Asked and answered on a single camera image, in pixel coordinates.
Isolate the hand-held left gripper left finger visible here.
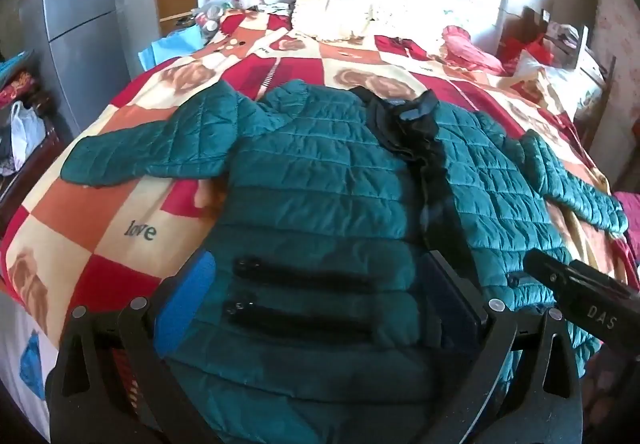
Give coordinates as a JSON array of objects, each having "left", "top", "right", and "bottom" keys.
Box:
[{"left": 45, "top": 249, "right": 226, "bottom": 444}]

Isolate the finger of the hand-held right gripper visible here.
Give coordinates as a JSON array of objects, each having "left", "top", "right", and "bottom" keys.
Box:
[{"left": 523, "top": 248, "right": 640, "bottom": 301}]

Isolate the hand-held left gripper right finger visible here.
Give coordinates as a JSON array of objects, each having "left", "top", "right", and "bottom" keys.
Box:
[{"left": 420, "top": 249, "right": 586, "bottom": 444}]

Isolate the teal quilted jacket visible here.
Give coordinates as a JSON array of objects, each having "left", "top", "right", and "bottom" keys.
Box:
[{"left": 60, "top": 79, "right": 630, "bottom": 425}]

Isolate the red orange patchwork blanket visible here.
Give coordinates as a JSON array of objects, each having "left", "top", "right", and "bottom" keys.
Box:
[{"left": 0, "top": 7, "right": 631, "bottom": 350}]

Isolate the white bed sheet blue print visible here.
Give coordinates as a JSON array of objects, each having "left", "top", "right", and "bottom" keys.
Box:
[{"left": 0, "top": 281, "right": 68, "bottom": 442}]

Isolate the dark wooden cabinet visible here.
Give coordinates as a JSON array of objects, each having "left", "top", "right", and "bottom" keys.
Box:
[{"left": 0, "top": 121, "right": 68, "bottom": 227}]

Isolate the white plastic bag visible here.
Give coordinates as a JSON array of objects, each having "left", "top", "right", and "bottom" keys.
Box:
[{"left": 10, "top": 100, "right": 47, "bottom": 173}]

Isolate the wooden chair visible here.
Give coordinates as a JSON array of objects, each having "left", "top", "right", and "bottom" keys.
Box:
[{"left": 500, "top": 6, "right": 617, "bottom": 160}]

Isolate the pink folded cloth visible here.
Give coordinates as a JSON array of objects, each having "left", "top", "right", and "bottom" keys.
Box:
[{"left": 440, "top": 24, "right": 507, "bottom": 76}]

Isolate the blue box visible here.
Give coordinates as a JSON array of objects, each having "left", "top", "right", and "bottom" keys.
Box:
[{"left": 137, "top": 27, "right": 204, "bottom": 74}]

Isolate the stack of folded cloths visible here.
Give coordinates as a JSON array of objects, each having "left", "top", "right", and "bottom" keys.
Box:
[{"left": 0, "top": 49, "right": 51, "bottom": 112}]

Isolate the grey refrigerator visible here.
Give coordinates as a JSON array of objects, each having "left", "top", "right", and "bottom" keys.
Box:
[{"left": 20, "top": 0, "right": 135, "bottom": 137}]

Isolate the cream ruffled pillow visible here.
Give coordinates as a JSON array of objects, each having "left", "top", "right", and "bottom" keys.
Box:
[{"left": 291, "top": 0, "right": 446, "bottom": 45}]

